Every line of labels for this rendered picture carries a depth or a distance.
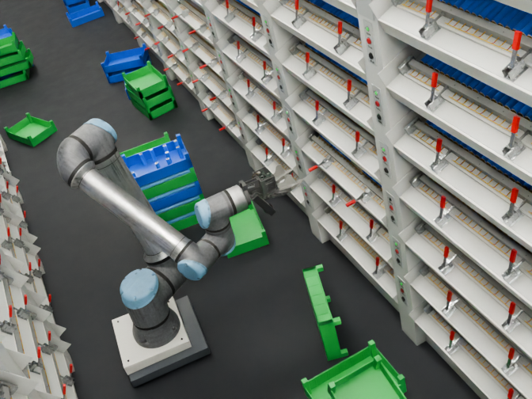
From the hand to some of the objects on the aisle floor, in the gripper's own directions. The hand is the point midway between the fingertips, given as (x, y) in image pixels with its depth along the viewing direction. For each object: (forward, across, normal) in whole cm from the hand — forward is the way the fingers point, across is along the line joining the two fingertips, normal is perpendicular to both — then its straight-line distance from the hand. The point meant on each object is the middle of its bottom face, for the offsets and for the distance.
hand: (295, 177), depth 228 cm
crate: (-30, +94, +65) cm, 118 cm away
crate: (-8, +63, +64) cm, 90 cm away
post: (+28, -35, +63) cm, 77 cm away
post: (+28, +35, +63) cm, 77 cm away
